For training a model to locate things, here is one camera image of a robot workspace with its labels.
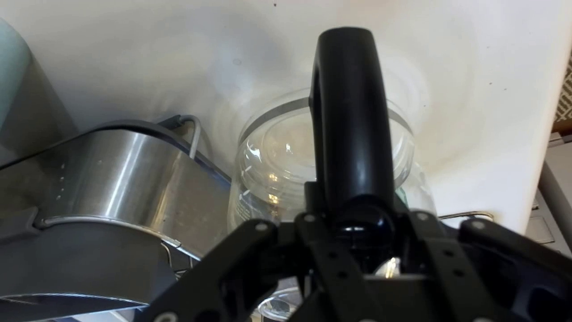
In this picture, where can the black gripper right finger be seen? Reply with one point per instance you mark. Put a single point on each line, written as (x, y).
(476, 272)

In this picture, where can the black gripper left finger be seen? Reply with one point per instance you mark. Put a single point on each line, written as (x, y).
(229, 283)

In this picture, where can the glass coffee carafe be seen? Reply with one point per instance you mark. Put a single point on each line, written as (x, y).
(342, 152)

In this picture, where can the grey dish rack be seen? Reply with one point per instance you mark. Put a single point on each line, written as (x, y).
(106, 220)

